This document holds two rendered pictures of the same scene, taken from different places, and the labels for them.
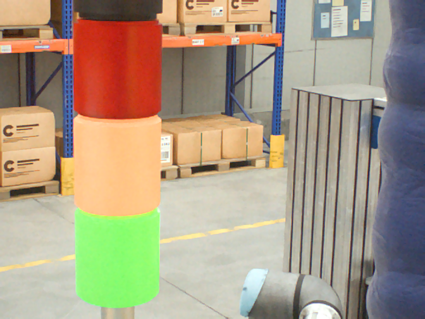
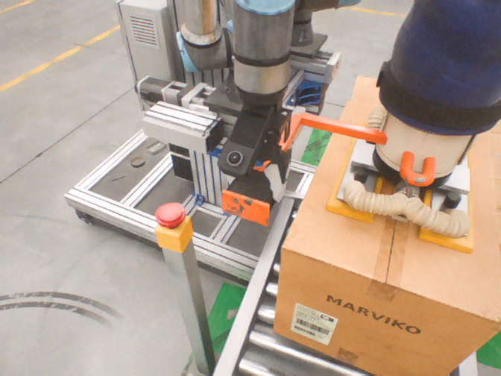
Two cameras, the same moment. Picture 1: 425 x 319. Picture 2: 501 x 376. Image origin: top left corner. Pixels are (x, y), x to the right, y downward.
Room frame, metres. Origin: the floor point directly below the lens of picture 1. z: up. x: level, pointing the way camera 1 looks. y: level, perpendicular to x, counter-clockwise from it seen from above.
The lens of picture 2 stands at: (1.06, 0.23, 1.66)
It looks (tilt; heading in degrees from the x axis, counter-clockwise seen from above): 45 degrees down; 329
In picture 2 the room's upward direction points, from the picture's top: straight up
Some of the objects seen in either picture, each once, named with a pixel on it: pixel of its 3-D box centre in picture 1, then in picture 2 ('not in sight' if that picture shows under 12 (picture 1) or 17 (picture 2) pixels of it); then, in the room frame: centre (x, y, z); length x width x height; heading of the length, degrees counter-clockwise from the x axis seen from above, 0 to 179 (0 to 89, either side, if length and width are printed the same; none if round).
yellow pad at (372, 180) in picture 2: not in sight; (365, 161); (1.47, -0.34, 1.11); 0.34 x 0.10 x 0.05; 125
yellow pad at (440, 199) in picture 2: not in sight; (450, 183); (1.32, -0.45, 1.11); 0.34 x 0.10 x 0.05; 125
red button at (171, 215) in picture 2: not in sight; (171, 217); (1.63, 0.11, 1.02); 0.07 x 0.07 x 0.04
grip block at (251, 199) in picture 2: not in sight; (253, 193); (1.43, 0.00, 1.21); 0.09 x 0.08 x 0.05; 35
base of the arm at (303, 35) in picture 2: not in sight; (297, 27); (2.28, -0.74, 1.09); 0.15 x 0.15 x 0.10
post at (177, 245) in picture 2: not in sight; (194, 316); (1.63, 0.11, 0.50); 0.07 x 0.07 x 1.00; 39
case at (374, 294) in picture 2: not in sight; (381, 231); (1.40, -0.40, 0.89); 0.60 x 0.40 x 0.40; 125
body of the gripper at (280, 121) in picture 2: not in sight; (262, 117); (1.45, -0.02, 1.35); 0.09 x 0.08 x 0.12; 125
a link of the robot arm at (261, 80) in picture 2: not in sight; (259, 70); (1.45, -0.02, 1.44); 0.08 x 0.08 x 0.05
